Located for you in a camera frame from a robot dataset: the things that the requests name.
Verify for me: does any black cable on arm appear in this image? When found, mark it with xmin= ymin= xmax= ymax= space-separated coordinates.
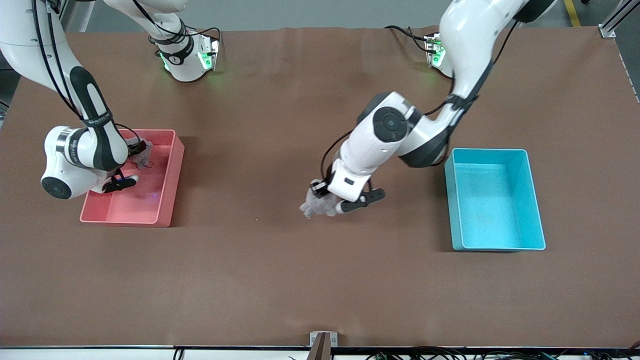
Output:
xmin=31 ymin=0 xmax=146 ymax=151
xmin=310 ymin=131 xmax=353 ymax=197

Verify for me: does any metal table edge bracket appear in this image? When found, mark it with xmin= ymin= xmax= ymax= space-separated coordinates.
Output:
xmin=309 ymin=331 xmax=339 ymax=348

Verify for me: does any brown table mat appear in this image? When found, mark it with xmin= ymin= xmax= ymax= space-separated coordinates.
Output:
xmin=0 ymin=26 xmax=640 ymax=348

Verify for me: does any grey plush toy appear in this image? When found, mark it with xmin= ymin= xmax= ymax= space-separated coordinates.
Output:
xmin=127 ymin=142 xmax=157 ymax=172
xmin=300 ymin=192 xmax=341 ymax=219

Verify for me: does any aluminium frame profile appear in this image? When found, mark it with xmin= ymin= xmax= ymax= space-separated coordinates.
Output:
xmin=600 ymin=0 xmax=640 ymax=38

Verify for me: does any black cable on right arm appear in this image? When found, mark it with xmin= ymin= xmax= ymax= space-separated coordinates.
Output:
xmin=31 ymin=0 xmax=146 ymax=151

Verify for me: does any black base cable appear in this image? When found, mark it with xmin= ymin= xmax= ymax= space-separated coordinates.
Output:
xmin=384 ymin=25 xmax=432 ymax=53
xmin=187 ymin=25 xmax=222 ymax=48

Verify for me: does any pink plastic box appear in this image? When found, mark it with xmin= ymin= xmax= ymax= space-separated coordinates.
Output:
xmin=80 ymin=129 xmax=185 ymax=228

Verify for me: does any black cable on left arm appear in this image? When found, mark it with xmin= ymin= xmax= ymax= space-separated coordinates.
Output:
xmin=310 ymin=131 xmax=353 ymax=197

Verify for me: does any blue plastic box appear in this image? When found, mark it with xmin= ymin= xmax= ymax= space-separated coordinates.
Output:
xmin=444 ymin=148 xmax=546 ymax=251

